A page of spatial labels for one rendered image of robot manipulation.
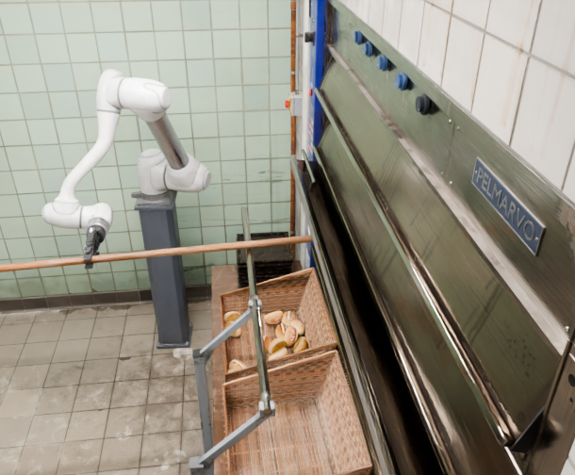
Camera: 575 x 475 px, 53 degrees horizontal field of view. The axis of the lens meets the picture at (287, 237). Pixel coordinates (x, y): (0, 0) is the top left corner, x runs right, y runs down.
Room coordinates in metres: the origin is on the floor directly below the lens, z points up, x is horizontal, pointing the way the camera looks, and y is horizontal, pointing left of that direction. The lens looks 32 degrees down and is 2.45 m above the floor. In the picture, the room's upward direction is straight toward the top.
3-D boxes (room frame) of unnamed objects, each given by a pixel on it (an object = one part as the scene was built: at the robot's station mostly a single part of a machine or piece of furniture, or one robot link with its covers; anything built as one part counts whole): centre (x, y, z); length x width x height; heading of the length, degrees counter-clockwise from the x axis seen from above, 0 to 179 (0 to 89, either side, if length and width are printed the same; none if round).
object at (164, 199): (2.76, 0.73, 1.03); 0.22 x 0.18 x 0.06; 93
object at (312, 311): (2.01, 0.06, 0.72); 0.56 x 0.49 x 0.28; 8
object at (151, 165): (2.75, 0.70, 1.17); 0.18 x 0.16 x 0.22; 74
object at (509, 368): (1.47, -0.27, 1.80); 1.79 x 0.11 x 0.19; 7
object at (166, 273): (2.76, 0.71, 0.50); 0.21 x 0.21 x 1.00; 3
